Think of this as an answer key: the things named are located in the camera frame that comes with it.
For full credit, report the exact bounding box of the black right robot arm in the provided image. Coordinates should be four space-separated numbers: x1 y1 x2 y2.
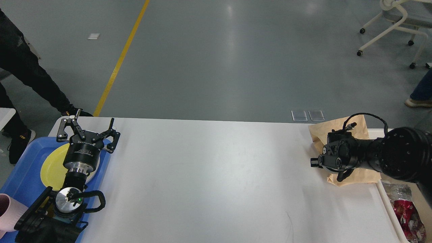
310 115 432 187

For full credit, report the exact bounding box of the white office chair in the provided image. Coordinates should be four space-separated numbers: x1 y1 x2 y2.
356 0 432 69

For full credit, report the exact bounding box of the clear floor plate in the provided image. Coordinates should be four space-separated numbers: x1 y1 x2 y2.
291 110 308 123
308 110 326 122

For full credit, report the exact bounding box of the beige plastic bin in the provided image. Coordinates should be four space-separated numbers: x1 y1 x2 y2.
367 128 432 243

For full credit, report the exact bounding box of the person in black clothes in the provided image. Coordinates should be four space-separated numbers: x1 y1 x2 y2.
0 12 90 165

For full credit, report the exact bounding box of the clear floor plate left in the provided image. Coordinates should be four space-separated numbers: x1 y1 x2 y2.
291 110 308 123

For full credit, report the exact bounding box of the pink ribbed cup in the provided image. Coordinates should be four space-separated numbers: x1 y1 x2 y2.
0 193 28 238

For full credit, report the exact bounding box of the white floor tag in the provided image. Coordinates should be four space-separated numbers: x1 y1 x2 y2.
87 33 100 40

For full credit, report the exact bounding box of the person at right edge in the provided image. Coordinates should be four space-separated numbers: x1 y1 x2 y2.
404 69 432 108

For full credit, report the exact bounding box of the small brown paper bag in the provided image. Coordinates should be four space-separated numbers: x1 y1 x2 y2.
308 115 381 187

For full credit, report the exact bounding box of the yellow plastic plate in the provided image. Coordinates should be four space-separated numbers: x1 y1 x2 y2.
40 143 69 191

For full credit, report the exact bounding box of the dark green mug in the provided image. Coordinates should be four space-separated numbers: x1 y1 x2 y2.
54 214 80 225

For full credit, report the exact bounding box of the white side table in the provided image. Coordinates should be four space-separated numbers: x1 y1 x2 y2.
0 108 16 130

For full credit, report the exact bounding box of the red foil wrapper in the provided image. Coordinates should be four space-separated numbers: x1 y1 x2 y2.
393 199 426 243

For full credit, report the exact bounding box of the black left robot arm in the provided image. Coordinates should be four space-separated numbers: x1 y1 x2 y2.
14 109 120 243

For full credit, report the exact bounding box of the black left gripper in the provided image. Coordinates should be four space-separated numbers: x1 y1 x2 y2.
56 109 120 175

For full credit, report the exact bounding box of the clear floor plate right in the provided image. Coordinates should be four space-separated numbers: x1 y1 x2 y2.
308 110 326 122

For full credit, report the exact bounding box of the blue plastic tray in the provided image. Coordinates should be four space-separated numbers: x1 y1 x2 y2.
0 137 111 243

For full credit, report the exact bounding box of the foil bag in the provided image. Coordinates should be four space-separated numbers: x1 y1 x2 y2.
382 182 427 243

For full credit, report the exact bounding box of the pink plate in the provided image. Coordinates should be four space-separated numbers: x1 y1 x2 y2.
85 158 100 184

